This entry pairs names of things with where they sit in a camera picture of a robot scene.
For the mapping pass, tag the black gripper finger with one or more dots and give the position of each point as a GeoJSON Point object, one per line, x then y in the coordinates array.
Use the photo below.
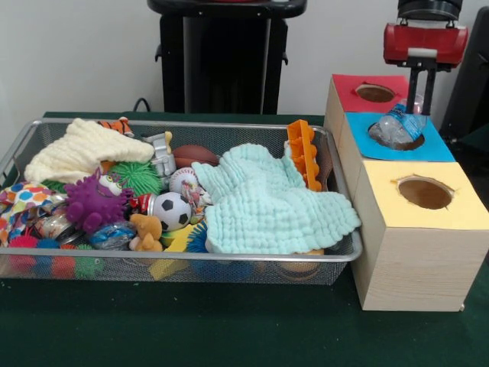
{"type": "Point", "coordinates": [428, 93]}
{"type": "Point", "coordinates": [413, 89]}

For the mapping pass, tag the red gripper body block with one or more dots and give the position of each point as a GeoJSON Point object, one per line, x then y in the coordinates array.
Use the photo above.
{"type": "Point", "coordinates": [424, 42]}

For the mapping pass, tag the light blue muslin cloth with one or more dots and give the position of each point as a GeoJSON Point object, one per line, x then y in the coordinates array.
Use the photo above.
{"type": "Point", "coordinates": [275, 214]}

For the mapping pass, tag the wooden box with three holes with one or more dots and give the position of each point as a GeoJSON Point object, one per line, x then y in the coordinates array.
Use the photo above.
{"type": "Point", "coordinates": [420, 267]}

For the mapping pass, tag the shallow mesh bin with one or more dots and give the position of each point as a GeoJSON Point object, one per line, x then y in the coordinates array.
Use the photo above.
{"type": "Point", "coordinates": [244, 272]}

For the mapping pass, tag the black chair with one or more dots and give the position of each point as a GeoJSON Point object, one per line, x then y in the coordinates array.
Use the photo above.
{"type": "Point", "coordinates": [470, 95]}

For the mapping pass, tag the orange plastic toy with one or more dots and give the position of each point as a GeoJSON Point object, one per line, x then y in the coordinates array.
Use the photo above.
{"type": "Point", "coordinates": [302, 145]}

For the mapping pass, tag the brown toy football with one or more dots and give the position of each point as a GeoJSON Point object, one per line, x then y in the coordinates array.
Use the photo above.
{"type": "Point", "coordinates": [195, 153]}

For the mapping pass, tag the white baseball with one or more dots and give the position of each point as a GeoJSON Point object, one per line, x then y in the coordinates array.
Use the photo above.
{"type": "Point", "coordinates": [183, 180]}

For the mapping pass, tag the black and white soccer ball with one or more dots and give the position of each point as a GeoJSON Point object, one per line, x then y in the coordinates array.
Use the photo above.
{"type": "Point", "coordinates": [173, 210]}

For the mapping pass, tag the green spiky ball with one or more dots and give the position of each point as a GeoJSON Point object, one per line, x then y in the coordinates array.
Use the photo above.
{"type": "Point", "coordinates": [137, 177]}

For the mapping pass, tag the tiger plush toy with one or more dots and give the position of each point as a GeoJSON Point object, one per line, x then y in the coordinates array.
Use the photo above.
{"type": "Point", "coordinates": [116, 126]}

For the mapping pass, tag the brown plush bear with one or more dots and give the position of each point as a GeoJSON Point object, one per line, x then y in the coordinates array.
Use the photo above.
{"type": "Point", "coordinates": [147, 229]}

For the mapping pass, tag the dark green tablecloth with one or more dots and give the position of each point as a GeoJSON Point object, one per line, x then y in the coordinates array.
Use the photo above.
{"type": "Point", "coordinates": [229, 329]}

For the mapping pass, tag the purple spiky monster toy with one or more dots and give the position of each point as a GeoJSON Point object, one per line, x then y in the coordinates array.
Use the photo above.
{"type": "Point", "coordinates": [91, 199]}

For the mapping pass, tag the cream muslin cloth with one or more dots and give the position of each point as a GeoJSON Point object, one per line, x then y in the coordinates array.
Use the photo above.
{"type": "Point", "coordinates": [76, 153]}

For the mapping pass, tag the polka dot cloth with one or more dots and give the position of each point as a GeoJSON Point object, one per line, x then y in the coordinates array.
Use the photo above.
{"type": "Point", "coordinates": [26, 199]}

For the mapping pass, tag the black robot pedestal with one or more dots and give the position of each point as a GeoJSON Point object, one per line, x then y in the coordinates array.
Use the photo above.
{"type": "Point", "coordinates": [214, 76]}

